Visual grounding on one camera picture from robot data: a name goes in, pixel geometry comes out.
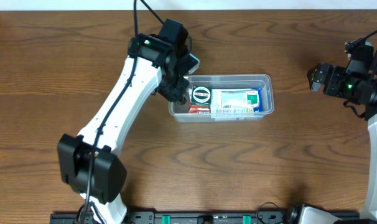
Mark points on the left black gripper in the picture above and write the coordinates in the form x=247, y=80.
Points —
x=173, y=91

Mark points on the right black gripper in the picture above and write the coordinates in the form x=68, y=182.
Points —
x=320, y=80

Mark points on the dark green square box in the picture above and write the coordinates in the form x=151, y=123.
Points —
x=201, y=96

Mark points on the red medicine packet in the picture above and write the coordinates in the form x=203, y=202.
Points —
x=196, y=109

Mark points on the white green medicine box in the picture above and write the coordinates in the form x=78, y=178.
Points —
x=240, y=98

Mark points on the blue white medicine box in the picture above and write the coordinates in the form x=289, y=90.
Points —
x=215, y=106

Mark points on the dark bottle white cap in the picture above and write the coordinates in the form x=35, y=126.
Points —
x=182, y=105

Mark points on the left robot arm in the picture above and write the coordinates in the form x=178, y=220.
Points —
x=89, y=162

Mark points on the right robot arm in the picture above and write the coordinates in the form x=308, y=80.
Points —
x=368, y=98

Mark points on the clear plastic container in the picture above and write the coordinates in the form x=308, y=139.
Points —
x=261, y=81

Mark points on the black mounting rail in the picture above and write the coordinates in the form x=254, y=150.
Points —
x=191, y=218

